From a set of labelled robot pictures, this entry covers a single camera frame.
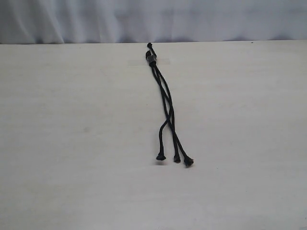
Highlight white backdrop curtain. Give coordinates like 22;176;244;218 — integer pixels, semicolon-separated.
0;0;307;44

